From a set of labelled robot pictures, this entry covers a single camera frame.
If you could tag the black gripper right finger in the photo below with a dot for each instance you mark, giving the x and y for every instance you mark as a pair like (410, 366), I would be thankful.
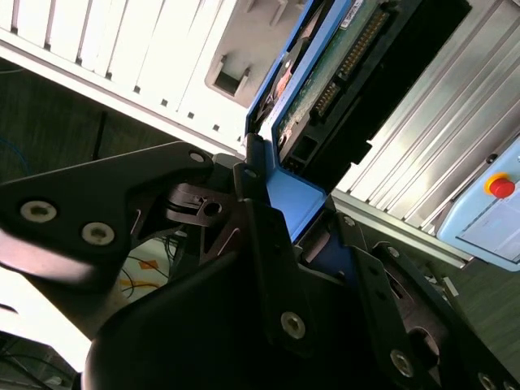
(406, 325)

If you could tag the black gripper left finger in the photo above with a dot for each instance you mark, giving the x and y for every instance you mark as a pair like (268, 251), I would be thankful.
(93, 191)

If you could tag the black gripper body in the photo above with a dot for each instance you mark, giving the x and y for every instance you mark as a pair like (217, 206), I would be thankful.
(195, 345)

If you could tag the hard disk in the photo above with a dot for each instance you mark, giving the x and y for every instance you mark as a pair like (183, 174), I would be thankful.
(296, 195)

